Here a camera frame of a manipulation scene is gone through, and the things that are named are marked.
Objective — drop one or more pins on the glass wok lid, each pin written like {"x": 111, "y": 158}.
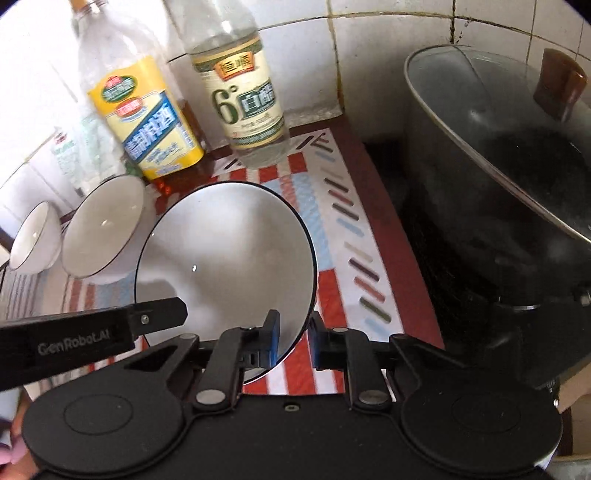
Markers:
{"x": 533, "y": 143}

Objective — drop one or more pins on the black wok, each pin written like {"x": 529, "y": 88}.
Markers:
{"x": 510, "y": 287}

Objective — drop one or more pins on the white ribbed bowl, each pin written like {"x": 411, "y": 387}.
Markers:
{"x": 232, "y": 251}
{"x": 37, "y": 244}
{"x": 104, "y": 238}

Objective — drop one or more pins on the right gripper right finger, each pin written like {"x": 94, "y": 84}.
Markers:
{"x": 367, "y": 366}

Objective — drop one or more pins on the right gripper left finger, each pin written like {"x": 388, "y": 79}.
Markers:
{"x": 222, "y": 364}

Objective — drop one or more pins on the white vinegar bottle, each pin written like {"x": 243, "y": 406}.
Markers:
{"x": 225, "y": 49}

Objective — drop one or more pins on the white plastic seasoning bag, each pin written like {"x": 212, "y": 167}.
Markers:
{"x": 79, "y": 157}

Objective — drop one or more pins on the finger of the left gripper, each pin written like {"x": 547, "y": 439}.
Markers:
{"x": 154, "y": 316}

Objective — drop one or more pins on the yellow label cooking wine bottle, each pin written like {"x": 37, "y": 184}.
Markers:
{"x": 129, "y": 86}

